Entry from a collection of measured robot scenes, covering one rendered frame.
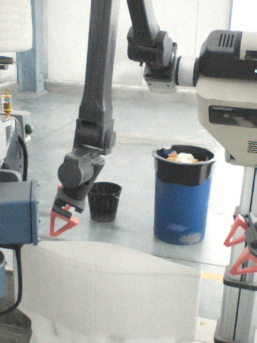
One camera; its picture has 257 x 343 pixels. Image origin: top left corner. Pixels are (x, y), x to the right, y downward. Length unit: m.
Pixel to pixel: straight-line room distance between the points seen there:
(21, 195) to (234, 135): 0.83
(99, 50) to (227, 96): 0.51
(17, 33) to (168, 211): 2.64
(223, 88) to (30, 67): 8.57
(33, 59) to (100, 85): 8.81
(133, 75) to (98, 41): 8.37
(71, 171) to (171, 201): 2.41
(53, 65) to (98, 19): 8.92
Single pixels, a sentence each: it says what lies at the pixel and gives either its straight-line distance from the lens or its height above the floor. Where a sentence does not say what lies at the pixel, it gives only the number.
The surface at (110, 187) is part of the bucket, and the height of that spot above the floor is 0.22.
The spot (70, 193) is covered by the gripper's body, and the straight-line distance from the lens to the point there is 1.06.
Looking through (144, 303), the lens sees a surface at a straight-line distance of 1.15.
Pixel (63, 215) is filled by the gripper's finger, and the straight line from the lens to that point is 1.04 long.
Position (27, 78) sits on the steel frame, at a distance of 9.88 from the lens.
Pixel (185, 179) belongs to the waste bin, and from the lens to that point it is 3.24.
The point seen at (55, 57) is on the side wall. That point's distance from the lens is 9.83.
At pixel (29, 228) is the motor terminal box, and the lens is 0.81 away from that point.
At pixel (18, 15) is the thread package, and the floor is 1.59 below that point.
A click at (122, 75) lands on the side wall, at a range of 9.38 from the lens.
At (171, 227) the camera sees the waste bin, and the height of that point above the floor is 0.14.
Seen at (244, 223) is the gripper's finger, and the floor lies 1.16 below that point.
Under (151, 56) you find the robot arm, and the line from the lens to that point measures 1.25.
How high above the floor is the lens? 1.60
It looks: 19 degrees down
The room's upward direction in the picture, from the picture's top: 2 degrees clockwise
